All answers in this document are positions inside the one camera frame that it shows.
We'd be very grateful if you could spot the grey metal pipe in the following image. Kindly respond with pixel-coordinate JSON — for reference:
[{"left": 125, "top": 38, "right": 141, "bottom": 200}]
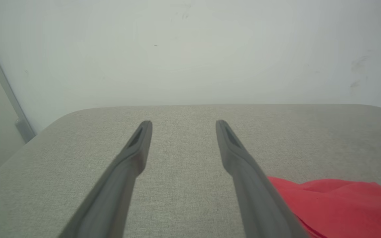
[{"left": 0, "top": 21, "right": 36, "bottom": 143}]

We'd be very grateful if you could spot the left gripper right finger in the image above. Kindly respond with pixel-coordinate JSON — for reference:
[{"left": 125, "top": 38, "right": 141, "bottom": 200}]
[{"left": 215, "top": 119, "right": 310, "bottom": 238}]

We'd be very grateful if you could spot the red shirt with white trim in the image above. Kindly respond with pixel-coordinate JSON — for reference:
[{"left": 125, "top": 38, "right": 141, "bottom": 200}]
[{"left": 267, "top": 176, "right": 381, "bottom": 238}]

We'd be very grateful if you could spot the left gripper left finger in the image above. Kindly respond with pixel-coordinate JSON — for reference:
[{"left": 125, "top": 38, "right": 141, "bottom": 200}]
[{"left": 58, "top": 120, "right": 153, "bottom": 238}]

